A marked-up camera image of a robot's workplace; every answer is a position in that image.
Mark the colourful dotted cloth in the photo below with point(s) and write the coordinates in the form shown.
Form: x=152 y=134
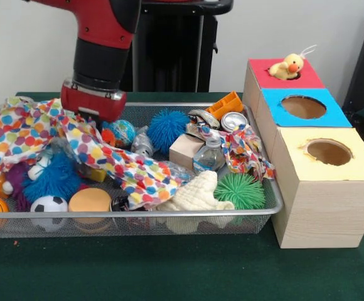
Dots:
x=244 y=150
x=131 y=172
x=15 y=135

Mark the blue spiky ball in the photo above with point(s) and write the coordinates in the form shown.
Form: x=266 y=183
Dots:
x=168 y=127
x=56 y=178

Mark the orange foam cylinder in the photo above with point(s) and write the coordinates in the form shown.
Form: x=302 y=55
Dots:
x=89 y=200

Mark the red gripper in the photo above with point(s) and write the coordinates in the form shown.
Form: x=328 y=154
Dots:
x=91 y=100

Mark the cream knitted cloth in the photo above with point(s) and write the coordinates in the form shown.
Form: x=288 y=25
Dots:
x=194 y=194

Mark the orange plastic building brick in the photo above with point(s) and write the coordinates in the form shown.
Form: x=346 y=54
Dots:
x=226 y=105

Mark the yellow duck plush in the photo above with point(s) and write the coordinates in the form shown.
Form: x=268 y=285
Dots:
x=290 y=64

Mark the wooden box with three holes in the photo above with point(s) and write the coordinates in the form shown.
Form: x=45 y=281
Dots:
x=326 y=213

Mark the small soccer ball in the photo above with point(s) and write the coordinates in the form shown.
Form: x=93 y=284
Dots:
x=48 y=203

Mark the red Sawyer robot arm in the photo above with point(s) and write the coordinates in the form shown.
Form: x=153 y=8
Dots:
x=100 y=62

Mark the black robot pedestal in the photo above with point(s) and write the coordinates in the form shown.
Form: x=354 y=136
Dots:
x=169 y=47

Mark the shallow metal mesh bin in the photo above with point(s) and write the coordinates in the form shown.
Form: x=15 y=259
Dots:
x=44 y=215

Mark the green spiky ball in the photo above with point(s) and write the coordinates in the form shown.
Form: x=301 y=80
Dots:
x=240 y=191

